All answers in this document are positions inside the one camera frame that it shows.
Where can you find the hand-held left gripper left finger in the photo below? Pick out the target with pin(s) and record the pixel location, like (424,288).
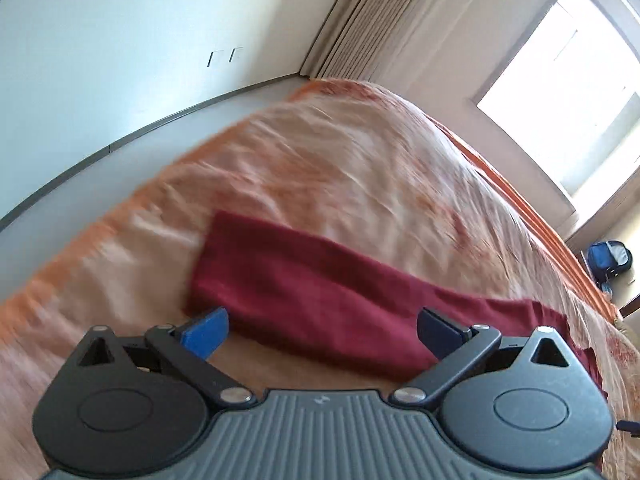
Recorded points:
(206,332)

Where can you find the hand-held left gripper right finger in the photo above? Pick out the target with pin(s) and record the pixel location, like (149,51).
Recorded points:
(439,332)

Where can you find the maroon garment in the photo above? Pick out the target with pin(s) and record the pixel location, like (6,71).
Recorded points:
(320,280)

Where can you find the small blue object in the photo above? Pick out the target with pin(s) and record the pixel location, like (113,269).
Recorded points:
(605,288)

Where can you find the blue backpack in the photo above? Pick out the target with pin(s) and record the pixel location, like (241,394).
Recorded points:
(606,259)

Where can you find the orange floral bedspread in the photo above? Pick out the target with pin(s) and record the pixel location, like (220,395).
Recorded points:
(325,160)

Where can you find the bright window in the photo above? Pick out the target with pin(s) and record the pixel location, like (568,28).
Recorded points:
(560,95)

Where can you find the beige curtain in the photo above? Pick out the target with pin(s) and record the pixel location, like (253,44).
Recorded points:
(370,20)

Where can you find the grey wall skirting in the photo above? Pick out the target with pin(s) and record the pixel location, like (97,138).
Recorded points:
(150,127)

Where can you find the white wall socket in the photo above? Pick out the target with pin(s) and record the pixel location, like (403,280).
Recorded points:
(215,58)
(235,55)

